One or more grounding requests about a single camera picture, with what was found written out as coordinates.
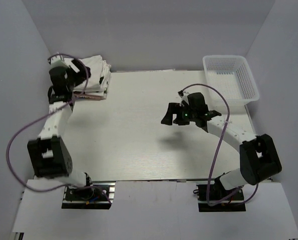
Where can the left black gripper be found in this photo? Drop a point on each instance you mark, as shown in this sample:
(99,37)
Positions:
(81,76)

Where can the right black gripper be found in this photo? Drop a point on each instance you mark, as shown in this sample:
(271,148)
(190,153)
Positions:
(175,108)

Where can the white green Charlie Brown t-shirt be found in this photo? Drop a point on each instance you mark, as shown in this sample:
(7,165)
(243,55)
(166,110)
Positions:
(100,73)

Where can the white t-shirt stack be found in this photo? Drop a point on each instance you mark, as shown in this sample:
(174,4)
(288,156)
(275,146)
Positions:
(92,95)

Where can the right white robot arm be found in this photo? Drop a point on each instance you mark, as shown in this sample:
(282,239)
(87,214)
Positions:
(258,157)

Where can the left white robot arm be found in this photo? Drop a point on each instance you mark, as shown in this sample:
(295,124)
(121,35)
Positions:
(48,153)

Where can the white plastic mesh basket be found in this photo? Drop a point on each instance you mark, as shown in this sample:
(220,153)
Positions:
(232,77)

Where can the white table board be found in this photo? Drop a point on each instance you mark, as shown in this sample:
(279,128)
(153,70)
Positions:
(121,138)

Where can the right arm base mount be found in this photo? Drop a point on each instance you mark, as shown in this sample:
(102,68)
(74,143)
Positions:
(232,204)

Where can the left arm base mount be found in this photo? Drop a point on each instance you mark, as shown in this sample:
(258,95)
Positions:
(98,198)

